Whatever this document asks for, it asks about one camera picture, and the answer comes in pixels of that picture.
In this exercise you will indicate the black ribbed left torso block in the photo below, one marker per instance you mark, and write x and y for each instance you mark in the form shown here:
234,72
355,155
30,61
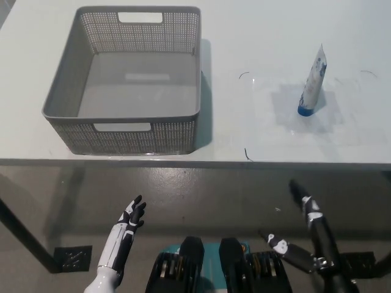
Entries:
171,271

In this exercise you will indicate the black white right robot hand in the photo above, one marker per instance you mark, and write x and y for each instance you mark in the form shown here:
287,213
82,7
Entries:
320,232

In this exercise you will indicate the white shampoo tube blue cap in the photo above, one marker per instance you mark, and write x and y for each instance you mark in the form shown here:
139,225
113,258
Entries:
313,82

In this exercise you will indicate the grey perforated plastic basket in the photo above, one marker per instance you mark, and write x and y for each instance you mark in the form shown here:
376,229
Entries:
137,91

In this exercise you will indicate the black metal table leg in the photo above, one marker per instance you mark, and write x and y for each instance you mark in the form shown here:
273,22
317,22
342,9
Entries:
30,235

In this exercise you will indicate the black ribbed right torso block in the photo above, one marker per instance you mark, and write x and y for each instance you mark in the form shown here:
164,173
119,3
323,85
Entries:
259,271

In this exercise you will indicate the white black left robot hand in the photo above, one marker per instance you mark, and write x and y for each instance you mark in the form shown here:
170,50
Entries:
117,241

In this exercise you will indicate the black ribbed torso block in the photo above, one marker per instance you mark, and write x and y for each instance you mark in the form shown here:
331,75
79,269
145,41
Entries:
259,271
171,271

